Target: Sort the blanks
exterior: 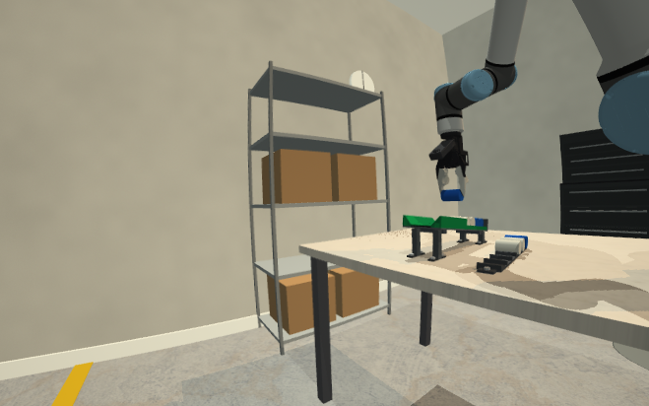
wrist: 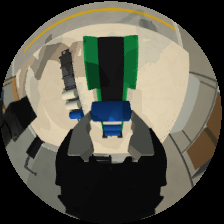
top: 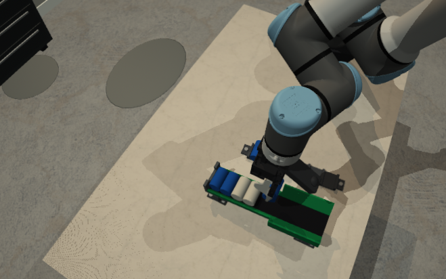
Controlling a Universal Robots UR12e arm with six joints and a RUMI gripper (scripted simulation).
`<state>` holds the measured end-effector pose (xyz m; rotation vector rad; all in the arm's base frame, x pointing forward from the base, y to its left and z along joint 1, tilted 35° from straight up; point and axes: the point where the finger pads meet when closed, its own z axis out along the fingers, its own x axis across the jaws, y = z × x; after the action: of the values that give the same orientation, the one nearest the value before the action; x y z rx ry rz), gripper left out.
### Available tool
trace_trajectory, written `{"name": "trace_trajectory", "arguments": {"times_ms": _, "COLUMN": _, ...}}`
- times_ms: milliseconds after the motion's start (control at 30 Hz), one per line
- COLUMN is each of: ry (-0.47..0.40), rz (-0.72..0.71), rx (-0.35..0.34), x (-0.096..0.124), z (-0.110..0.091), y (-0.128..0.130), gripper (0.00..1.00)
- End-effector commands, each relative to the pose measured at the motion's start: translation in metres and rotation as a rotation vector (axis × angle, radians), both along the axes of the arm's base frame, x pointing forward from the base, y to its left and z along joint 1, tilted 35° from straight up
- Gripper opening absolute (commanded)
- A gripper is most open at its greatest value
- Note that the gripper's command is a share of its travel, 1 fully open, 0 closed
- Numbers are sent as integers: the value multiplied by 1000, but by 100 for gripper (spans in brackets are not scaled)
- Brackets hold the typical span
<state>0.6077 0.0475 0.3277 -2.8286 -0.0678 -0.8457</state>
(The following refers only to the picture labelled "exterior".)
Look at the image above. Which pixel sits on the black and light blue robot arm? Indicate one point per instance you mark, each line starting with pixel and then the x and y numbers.
pixel 620 30

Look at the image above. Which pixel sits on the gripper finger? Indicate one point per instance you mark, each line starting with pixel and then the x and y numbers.
pixel 441 173
pixel 460 171

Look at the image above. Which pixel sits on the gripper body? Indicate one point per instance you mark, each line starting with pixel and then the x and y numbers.
pixel 451 159

